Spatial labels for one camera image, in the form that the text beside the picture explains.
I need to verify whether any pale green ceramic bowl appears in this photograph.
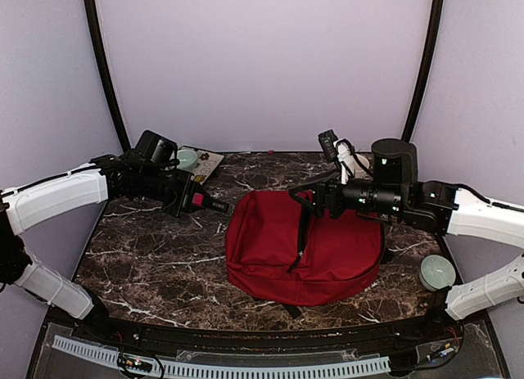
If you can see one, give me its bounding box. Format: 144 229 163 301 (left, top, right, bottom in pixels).
177 148 198 171

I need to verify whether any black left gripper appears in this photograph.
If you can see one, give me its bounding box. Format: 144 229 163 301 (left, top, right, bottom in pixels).
140 168 206 219

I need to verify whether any white slotted cable duct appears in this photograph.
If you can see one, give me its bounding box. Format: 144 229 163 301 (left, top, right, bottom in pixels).
51 336 391 378

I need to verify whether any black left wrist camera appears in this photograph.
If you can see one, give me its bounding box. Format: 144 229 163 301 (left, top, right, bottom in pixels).
134 130 178 164

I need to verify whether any black enclosure frame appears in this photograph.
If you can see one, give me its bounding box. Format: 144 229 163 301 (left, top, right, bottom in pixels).
40 0 492 355

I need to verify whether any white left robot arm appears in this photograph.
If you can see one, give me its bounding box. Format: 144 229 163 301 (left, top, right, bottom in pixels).
1 151 211 343

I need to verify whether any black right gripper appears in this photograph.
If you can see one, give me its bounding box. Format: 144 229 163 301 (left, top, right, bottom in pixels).
288 166 405 219

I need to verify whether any floral patterned square plate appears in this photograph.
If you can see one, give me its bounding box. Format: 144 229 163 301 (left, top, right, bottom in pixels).
183 146 224 184

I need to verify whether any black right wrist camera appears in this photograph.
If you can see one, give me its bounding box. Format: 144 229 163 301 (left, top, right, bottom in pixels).
371 138 418 185

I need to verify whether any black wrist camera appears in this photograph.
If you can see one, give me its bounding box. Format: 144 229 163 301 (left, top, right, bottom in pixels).
371 138 418 185
134 130 178 164

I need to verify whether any pink capped black marker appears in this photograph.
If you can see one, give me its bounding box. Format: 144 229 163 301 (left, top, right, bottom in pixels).
192 193 229 214

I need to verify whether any red backpack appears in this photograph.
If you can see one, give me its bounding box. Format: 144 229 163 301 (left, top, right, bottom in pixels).
225 191 386 307

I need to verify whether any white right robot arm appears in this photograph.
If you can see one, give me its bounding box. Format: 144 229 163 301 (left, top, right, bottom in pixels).
289 130 523 250

